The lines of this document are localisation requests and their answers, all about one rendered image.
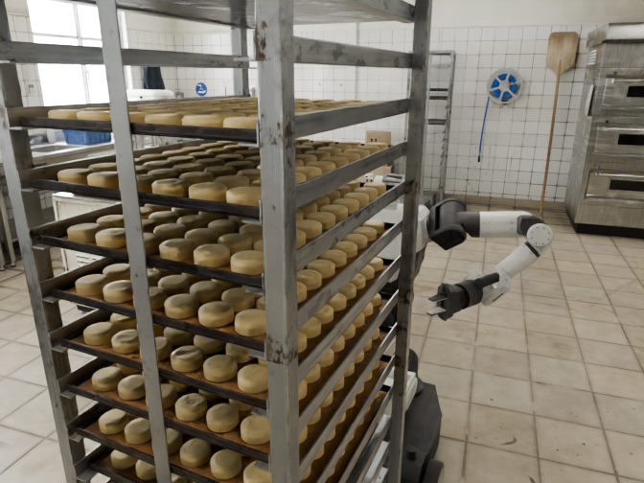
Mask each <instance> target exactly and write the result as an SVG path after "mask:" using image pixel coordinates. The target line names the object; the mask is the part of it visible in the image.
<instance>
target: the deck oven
mask: <svg viewBox="0 0 644 483"><path fill-rule="evenodd" d="M586 48H589V49H588V55H587V61H586V72H585V78H584V84H583V90H582V96H581V102H580V108H579V109H580V110H579V114H578V120H577V125H576V131H575V138H574V144H573V150H572V155H571V161H570V167H569V174H568V179H567V185H566V191H565V197H564V203H565V205H566V207H567V211H566V212H567V214H568V217H569V219H570V221H571V223H572V225H573V227H574V229H575V231H576V233H580V234H590V235H601V236H611V237H621V238H632V239H642V240H644V22H620V23H608V24H606V25H604V26H602V27H600V28H598V29H596V30H594V31H592V32H590V33H588V34H587V41H586ZM596 77H597V78H596ZM594 79H596V81H595V80H594ZM593 83H594V89H593V94H592V99H591V104H590V109H589V113H588V117H587V116H586V102H587V96H588V93H589V89H590V87H591V85H592V84H593Z"/></svg>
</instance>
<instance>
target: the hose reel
mask: <svg viewBox="0 0 644 483"><path fill-rule="evenodd" d="M522 87H523V80H522V77H521V75H520V73H519V72H518V71H516V70H515V69H512V68H501V69H498V70H497V71H495V72H494V73H492V75H491V76H490V77H489V79H488V82H487V93H488V95H489V97H488V101H487V105H486V110H485V115H484V121H483V127H482V132H481V138H480V147H479V153H478V161H477V162H480V154H481V144H482V136H483V130H484V125H485V119H486V114H487V109H488V104H489V99H490V98H491V100H493V101H494V102H496V103H498V104H504V105H503V108H506V107H507V105H506V104H508V103H510V102H512V101H514V100H515V99H516V98H517V97H518V96H519V95H520V93H521V91H522Z"/></svg>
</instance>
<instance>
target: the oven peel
mask: <svg viewBox="0 0 644 483"><path fill-rule="evenodd" d="M577 43H578V34H577V33H576V32H553V33H552V34H550V36H549V39H548V47H547V54H546V62H545V63H546V65H547V66H548V67H549V68H550V69H551V70H552V71H554V72H555V73H556V76H557V81H556V90H555V98H554V106H553V114H552V122H551V129H550V137H549V145H548V152H547V159H546V166H545V174H544V180H543V187H542V194H541V201H540V215H541V214H542V207H543V202H544V195H545V188H546V181H547V174H548V167H549V160H550V152H551V146H552V138H553V130H554V123H555V115H556V107H557V100H558V92H559V83H560V75H561V74H562V72H564V71H565V70H567V69H568V68H570V67H571V66H573V64H574V63H575V57H576V50H577Z"/></svg>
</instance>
